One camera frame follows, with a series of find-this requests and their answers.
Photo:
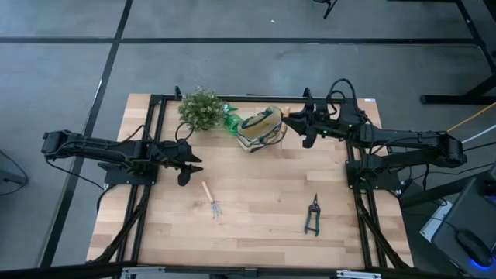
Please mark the green plastic spray bottle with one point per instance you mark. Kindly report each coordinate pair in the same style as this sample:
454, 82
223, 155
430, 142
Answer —
232, 125

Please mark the beige green gardening bag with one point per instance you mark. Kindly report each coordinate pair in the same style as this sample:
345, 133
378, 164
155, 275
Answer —
257, 129

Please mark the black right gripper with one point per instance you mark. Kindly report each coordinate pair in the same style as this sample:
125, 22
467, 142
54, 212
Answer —
323, 122

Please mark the white paper sheet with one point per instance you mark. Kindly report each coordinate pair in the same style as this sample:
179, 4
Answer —
432, 226

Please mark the black aluminium frame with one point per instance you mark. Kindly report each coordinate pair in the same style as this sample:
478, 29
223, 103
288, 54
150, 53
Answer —
160, 116

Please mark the black chair leg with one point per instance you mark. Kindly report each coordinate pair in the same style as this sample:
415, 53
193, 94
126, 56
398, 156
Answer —
329, 8

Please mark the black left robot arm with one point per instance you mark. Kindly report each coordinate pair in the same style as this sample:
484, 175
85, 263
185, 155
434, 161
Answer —
97, 149

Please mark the grey furniture base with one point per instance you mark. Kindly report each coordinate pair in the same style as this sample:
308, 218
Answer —
9, 174

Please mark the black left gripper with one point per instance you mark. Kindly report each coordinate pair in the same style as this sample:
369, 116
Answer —
170, 153

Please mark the silver frame bracket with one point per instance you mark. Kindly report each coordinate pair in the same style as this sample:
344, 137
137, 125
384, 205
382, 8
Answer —
143, 272
358, 274

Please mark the dark green pruning shears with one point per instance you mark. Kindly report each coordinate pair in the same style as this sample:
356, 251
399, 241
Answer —
314, 209

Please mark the black computer mouse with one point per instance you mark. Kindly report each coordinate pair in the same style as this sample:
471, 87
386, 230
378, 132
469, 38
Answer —
474, 248

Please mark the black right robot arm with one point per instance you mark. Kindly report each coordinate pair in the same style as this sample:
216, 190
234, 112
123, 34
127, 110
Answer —
407, 137

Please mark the dark grey desk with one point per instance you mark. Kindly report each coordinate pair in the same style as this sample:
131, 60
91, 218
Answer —
461, 217

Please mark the small green potted plant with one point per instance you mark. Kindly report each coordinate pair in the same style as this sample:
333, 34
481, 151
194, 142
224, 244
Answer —
201, 110

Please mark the black framed desk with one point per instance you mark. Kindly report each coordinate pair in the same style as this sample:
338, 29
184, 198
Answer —
457, 99

